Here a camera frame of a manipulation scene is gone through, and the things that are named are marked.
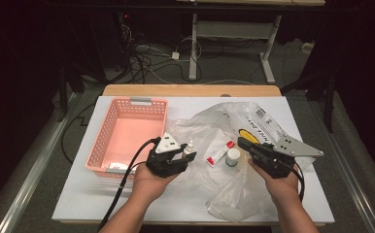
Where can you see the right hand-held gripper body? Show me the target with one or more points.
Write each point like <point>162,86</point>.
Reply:
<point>297,149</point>

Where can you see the metal floor rail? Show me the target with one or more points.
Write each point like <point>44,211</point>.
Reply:
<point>30,181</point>
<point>354,181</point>

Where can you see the white-legged desk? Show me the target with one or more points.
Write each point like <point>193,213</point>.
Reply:
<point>231,29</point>

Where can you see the small white dropper bottle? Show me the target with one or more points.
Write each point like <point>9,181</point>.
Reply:
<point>188,148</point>

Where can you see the pink plastic basket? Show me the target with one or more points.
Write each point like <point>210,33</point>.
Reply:
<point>124,129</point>

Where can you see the wooden table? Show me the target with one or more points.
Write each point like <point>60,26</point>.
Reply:
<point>192,90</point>

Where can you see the black stand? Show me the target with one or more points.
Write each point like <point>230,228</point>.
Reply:
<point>328,97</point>
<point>62,93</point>

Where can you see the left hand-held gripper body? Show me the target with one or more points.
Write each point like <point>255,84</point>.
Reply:
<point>166,144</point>

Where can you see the person's right hand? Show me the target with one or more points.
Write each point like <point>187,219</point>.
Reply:
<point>282,189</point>

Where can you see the clear plastic bag yellow smiley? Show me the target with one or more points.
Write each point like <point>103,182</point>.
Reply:
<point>201,129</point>

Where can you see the white power adapter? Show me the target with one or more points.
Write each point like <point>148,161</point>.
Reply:
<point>175,55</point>

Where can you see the white table cover board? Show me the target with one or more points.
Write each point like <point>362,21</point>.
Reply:
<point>78,197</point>

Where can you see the red and white tube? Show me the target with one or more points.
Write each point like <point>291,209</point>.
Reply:
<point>219,154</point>

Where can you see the person's left hand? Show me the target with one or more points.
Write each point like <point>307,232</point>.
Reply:
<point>146,183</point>

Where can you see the white round jar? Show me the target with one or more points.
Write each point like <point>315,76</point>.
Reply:
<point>232,157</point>

